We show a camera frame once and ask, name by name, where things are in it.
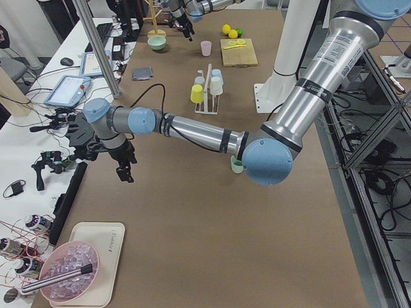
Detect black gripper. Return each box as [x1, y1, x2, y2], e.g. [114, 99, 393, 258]
[168, 15, 195, 42]
[109, 141, 137, 183]

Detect pink plastic cup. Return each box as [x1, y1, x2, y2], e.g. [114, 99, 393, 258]
[200, 40, 212, 56]

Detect green plastic cup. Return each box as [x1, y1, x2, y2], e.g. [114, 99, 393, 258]
[230, 155, 245, 174]

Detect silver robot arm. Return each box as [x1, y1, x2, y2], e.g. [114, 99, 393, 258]
[164, 0, 242, 42]
[83, 1, 410, 185]

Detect grey plastic cup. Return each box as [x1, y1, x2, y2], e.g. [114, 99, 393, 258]
[194, 76, 206, 87]

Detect blue plastic cup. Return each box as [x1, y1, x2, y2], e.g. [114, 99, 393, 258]
[211, 69, 222, 79]

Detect yellow plastic cup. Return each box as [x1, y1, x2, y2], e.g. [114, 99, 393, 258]
[190, 84, 204, 104]

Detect white plastic cup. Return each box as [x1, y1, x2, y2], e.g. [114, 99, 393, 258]
[209, 76, 223, 96]

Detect wooden mug tree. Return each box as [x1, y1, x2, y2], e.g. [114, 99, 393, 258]
[143, 0, 166, 38]

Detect green ceramic bowl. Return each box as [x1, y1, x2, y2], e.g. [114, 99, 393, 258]
[147, 35, 167, 51]

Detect yellow lemon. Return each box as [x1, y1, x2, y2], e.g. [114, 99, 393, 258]
[228, 29, 238, 39]
[222, 24, 231, 35]

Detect yellow plastic knife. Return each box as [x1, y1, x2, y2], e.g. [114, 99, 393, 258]
[223, 44, 246, 50]

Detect wooden cutting board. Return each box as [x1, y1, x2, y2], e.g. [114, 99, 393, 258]
[220, 38, 258, 67]

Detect grey folded cloth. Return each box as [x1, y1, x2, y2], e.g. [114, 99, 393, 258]
[132, 67, 153, 80]

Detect cream plastic tray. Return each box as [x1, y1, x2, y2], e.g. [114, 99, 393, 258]
[40, 222, 125, 307]

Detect black keyboard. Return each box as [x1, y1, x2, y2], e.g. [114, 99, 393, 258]
[96, 22, 113, 47]

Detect pink bowl of ice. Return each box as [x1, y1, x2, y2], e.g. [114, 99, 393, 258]
[39, 241, 100, 302]

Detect teach pendant tablet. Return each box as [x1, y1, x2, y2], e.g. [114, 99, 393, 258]
[44, 75, 91, 108]
[80, 52, 103, 77]

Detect black computer mouse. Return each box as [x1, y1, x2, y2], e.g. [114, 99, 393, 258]
[60, 57, 74, 67]

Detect white wire cup holder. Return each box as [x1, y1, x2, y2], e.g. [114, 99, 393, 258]
[194, 64, 220, 115]

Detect aluminium frame post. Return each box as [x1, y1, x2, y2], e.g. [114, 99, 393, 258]
[73, 0, 121, 99]

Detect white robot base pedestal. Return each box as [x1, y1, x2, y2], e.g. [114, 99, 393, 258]
[254, 0, 329, 114]

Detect metal tongs handle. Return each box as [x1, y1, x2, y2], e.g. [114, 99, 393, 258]
[20, 263, 93, 295]

